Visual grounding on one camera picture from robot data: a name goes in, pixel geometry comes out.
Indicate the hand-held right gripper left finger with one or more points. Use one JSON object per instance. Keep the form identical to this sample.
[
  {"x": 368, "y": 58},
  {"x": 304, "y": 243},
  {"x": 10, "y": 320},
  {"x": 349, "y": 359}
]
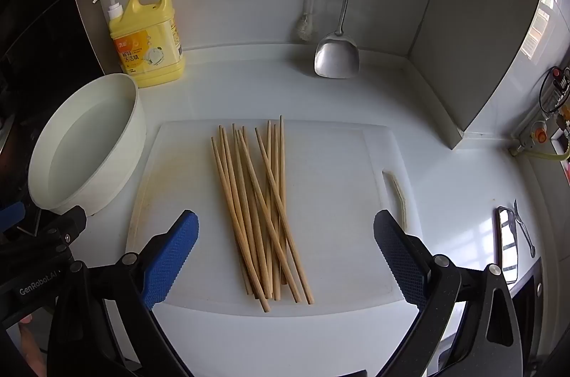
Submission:
[{"x": 171, "y": 256}]

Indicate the gas pipe valve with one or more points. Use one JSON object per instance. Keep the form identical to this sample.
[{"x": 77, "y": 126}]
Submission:
[{"x": 541, "y": 134}]

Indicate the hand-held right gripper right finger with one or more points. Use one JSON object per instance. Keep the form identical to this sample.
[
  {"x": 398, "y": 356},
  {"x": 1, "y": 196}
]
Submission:
[{"x": 396, "y": 256}]

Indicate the pile of wooden chopsticks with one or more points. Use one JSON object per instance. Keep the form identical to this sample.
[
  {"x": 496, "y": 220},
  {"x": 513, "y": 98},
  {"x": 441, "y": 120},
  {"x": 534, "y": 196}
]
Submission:
[{"x": 267, "y": 225}]

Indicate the white round basin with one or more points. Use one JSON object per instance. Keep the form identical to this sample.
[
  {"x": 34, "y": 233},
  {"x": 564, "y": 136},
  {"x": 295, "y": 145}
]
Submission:
[{"x": 89, "y": 136}]

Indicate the window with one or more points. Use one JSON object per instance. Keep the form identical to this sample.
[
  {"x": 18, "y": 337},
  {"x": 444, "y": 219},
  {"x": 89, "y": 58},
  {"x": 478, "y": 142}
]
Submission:
[{"x": 541, "y": 20}]

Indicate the person's left hand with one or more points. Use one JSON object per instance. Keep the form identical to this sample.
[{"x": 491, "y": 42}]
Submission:
[{"x": 29, "y": 341}]

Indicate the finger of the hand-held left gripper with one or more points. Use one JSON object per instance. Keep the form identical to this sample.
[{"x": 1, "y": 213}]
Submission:
[
  {"x": 11, "y": 216},
  {"x": 60, "y": 223}
]

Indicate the black gas stove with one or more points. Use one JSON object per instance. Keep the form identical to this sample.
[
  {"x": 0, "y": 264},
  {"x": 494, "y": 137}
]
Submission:
[{"x": 35, "y": 25}]

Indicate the black smartphone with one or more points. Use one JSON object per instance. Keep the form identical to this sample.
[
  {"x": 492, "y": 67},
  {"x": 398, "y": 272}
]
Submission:
[{"x": 507, "y": 243}]

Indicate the small metal utensil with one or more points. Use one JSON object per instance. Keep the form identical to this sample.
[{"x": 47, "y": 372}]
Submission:
[{"x": 525, "y": 232}]

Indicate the yellow dish soap bottle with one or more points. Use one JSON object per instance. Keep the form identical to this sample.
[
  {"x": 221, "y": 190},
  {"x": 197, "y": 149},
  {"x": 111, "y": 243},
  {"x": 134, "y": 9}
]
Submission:
[{"x": 147, "y": 47}]

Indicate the white plastic cutting board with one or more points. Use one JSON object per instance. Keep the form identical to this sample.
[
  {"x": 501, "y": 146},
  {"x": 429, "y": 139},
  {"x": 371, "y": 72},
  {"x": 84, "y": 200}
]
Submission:
[{"x": 338, "y": 181}]

